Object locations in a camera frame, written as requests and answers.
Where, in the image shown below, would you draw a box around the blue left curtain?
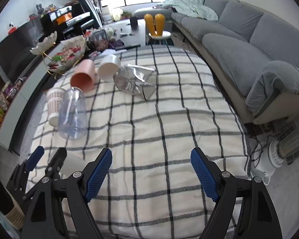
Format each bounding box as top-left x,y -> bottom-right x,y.
67,0 -> 103,28

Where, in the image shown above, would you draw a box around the two-tier shell snack tray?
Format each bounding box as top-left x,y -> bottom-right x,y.
30,31 -> 87,76

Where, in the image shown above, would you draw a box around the black cup on table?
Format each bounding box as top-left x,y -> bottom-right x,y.
130,16 -> 138,29

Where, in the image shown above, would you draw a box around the light green blanket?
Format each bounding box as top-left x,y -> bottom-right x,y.
156,0 -> 219,22

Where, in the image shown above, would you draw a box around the snack packets on cabinet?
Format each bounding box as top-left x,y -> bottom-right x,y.
0,78 -> 25,128

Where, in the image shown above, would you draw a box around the electric space heater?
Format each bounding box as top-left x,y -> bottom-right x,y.
251,117 -> 299,185

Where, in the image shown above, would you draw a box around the black television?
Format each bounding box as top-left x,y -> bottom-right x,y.
0,18 -> 44,83

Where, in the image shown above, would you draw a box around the checked white tablecloth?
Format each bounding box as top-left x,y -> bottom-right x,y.
27,46 -> 250,238

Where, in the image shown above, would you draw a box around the dark coffee table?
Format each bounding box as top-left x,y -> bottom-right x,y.
44,18 -> 146,80

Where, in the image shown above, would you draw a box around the clear snack jar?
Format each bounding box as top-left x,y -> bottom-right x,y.
90,29 -> 109,52

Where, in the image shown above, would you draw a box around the clear plastic cup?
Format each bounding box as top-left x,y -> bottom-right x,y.
58,87 -> 87,140

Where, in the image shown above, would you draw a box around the patterned paper cup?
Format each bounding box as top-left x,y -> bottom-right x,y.
47,87 -> 66,127

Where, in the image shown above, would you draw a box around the black upright piano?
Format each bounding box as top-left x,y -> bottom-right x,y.
40,3 -> 95,41

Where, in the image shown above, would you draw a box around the white tape-wrapped paper cup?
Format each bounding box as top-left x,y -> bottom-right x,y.
60,153 -> 88,177

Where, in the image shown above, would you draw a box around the white tv cabinet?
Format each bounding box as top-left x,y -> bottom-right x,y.
0,44 -> 62,151

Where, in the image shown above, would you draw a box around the white paper sheet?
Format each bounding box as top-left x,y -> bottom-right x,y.
99,49 -> 127,57

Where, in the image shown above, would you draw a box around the grey sectional sofa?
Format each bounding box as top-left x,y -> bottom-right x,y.
134,0 -> 299,124

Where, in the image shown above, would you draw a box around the pink plastic cup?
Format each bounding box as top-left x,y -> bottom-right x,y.
70,59 -> 96,93

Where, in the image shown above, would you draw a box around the black remote control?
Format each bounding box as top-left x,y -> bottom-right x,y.
114,44 -> 141,51

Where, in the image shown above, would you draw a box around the white plastic cup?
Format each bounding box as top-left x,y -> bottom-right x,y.
98,55 -> 121,82

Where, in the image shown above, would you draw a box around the yellow rabbit-ear child stool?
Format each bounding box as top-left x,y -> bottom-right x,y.
144,14 -> 174,46

